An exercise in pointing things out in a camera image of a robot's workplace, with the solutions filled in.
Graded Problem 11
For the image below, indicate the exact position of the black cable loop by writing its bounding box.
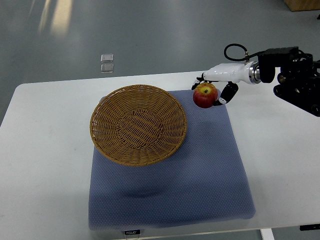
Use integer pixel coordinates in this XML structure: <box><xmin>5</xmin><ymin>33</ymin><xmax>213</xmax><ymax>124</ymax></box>
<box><xmin>223</xmin><ymin>43</ymin><xmax>260</xmax><ymax>63</ymax></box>

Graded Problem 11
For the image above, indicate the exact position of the lower floor socket cover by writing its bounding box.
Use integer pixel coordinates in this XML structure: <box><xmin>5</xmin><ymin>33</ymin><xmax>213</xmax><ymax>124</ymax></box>
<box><xmin>100</xmin><ymin>63</ymin><xmax>114</xmax><ymax>73</ymax></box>

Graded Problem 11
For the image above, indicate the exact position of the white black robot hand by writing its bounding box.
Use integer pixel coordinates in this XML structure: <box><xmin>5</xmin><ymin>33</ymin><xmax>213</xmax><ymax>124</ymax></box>
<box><xmin>191</xmin><ymin>61</ymin><xmax>261</xmax><ymax>106</ymax></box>

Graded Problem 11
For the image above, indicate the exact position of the black table brand label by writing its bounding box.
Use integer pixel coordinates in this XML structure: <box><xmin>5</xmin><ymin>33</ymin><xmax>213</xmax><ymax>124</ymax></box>
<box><xmin>124</xmin><ymin>229</ymin><xmax>141</xmax><ymax>236</ymax></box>

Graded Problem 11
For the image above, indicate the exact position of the wooden box corner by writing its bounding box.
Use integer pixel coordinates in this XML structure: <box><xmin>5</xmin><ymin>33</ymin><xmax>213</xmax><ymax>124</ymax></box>
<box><xmin>284</xmin><ymin>0</ymin><xmax>320</xmax><ymax>12</ymax></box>

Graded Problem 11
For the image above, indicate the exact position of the red yellow apple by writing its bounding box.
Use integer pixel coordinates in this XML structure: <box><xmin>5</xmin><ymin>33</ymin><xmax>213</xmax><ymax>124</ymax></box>
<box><xmin>193</xmin><ymin>82</ymin><xmax>219</xmax><ymax>109</ymax></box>

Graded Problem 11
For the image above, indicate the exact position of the white table leg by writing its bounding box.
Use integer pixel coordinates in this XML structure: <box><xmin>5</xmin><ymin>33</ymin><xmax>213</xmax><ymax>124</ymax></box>
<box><xmin>260</xmin><ymin>228</ymin><xmax>275</xmax><ymax>240</ymax></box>

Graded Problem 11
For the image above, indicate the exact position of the blue quilted mat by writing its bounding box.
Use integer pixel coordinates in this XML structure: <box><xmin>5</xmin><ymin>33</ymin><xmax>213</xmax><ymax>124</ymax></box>
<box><xmin>88</xmin><ymin>90</ymin><xmax>256</xmax><ymax>231</ymax></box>

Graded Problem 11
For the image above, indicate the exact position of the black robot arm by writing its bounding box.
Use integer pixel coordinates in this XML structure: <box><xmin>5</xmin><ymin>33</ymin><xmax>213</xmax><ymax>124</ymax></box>
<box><xmin>257</xmin><ymin>46</ymin><xmax>320</xmax><ymax>117</ymax></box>

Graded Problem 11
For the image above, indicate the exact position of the floor socket cover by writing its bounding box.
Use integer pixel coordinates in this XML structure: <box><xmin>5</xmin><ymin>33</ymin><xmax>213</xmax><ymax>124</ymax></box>
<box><xmin>100</xmin><ymin>63</ymin><xmax>114</xmax><ymax>73</ymax></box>
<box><xmin>100</xmin><ymin>53</ymin><xmax>114</xmax><ymax>63</ymax></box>

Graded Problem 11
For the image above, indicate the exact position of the woven wicker basket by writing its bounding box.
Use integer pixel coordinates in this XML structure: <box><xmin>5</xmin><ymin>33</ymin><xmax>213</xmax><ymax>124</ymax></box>
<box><xmin>89</xmin><ymin>84</ymin><xmax>188</xmax><ymax>167</ymax></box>

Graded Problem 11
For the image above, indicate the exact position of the upper floor socket cover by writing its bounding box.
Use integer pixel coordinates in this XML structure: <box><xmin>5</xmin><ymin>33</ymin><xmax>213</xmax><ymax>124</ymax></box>
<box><xmin>100</xmin><ymin>53</ymin><xmax>114</xmax><ymax>63</ymax></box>

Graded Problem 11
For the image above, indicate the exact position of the black table control panel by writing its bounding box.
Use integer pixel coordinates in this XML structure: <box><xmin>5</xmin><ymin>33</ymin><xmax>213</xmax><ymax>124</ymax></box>
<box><xmin>299</xmin><ymin>224</ymin><xmax>320</xmax><ymax>231</ymax></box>

